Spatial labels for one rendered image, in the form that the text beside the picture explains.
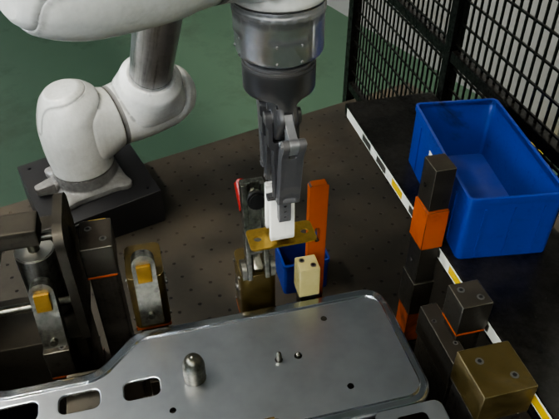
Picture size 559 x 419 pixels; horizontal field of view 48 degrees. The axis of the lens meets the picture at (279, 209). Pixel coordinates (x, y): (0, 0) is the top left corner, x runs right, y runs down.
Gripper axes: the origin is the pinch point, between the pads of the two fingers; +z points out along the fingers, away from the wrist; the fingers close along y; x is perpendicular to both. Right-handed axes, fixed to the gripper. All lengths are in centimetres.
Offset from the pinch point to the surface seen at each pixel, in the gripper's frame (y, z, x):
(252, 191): -14.5, 8.2, -0.4
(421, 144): -34, 19, 37
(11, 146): -233, 129, -80
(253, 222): -15.1, 14.6, -0.3
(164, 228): -69, 59, -13
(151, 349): -6.5, 29.1, -18.5
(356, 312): -5.8, 29.2, 14.2
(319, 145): -96, 59, 37
